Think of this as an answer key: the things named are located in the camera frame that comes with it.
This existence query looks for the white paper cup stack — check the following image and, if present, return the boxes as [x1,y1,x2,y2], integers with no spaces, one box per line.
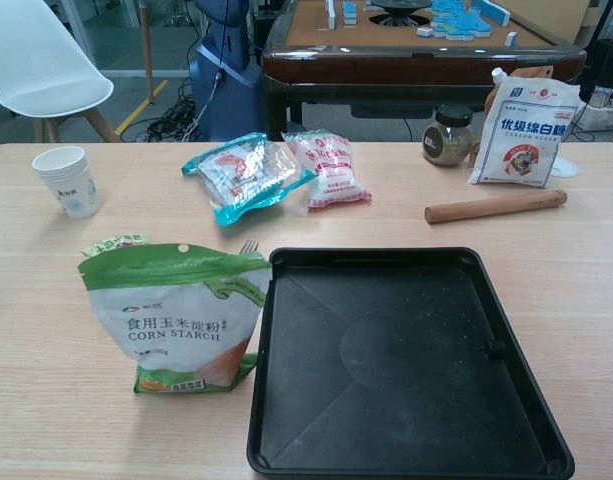
[31,145,103,219]

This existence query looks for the black floor cable bundle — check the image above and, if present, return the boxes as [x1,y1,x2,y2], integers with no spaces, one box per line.
[144,89,203,144]

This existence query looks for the black box device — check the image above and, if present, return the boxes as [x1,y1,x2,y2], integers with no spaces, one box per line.
[579,38,613,102]

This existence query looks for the corn starch bag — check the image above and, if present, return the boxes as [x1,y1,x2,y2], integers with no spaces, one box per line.
[77,242,273,396]

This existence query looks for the pink white salt bag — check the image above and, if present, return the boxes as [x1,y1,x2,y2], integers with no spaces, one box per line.
[280,128,373,210]

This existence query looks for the brown mahjong table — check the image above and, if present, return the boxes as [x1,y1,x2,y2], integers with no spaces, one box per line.
[259,0,588,142]

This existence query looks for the blue mahjong tile pile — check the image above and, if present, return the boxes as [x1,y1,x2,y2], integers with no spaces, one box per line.
[428,0,511,41]

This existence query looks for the wooden rolling pin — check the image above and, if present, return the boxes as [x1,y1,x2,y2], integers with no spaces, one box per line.
[424,188,569,225]

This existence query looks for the glass jar black lid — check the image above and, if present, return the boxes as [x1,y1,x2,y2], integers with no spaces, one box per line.
[422,104,475,168]

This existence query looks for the wooden pole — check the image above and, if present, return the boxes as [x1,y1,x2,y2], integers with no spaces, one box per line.
[139,0,156,105]

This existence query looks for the black baking tray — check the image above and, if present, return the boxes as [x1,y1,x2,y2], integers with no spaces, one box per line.
[245,246,576,476]

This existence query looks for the standing mahjong tile row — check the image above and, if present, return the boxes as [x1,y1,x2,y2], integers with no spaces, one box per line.
[325,0,361,27]

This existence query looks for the black mahjong table centre hub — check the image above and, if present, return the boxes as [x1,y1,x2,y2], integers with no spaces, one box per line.
[368,0,432,29]

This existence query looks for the white sugar bag blue text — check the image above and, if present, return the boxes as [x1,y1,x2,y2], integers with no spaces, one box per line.
[467,75,581,190]

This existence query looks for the white chair wooden legs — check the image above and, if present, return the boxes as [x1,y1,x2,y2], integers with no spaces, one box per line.
[0,0,122,144]

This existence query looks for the clear teal-edged food packet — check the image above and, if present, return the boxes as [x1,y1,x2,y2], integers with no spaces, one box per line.
[180,131,318,228]

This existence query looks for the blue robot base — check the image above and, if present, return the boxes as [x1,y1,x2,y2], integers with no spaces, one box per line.
[188,0,263,142]

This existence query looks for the white round disc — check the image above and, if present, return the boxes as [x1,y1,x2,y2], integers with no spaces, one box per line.
[553,157,581,179]

